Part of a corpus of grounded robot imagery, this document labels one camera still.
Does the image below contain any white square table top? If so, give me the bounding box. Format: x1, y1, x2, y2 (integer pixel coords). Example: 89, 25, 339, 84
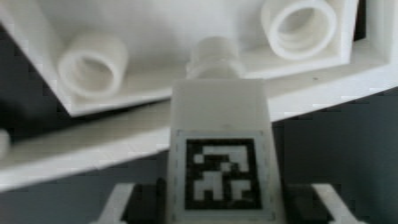
0, 0, 359, 116

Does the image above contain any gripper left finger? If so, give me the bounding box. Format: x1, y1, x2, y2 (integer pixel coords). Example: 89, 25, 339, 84
89, 183, 164, 224

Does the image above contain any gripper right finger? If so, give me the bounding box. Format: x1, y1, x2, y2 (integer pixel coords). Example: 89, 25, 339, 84
284, 183, 368, 224

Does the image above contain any white U-shaped obstacle fence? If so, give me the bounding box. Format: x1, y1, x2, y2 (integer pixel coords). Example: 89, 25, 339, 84
0, 0, 398, 192

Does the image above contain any white leg with tag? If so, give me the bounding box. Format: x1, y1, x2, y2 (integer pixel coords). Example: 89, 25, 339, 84
165, 37, 286, 224

